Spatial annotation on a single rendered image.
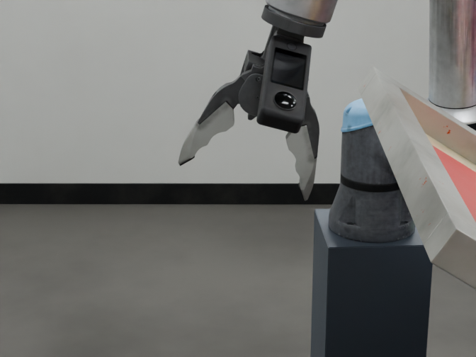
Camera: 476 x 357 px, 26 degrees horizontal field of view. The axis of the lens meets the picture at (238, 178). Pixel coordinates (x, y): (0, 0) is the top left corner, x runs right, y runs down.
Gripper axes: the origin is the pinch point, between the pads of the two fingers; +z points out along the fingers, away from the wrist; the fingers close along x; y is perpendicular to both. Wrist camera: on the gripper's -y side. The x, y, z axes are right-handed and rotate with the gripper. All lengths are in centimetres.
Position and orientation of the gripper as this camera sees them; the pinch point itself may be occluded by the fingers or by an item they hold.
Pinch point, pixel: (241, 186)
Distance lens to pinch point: 117.1
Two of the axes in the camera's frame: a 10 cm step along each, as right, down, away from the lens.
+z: -2.9, 9.0, 3.3
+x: -9.6, -2.8, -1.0
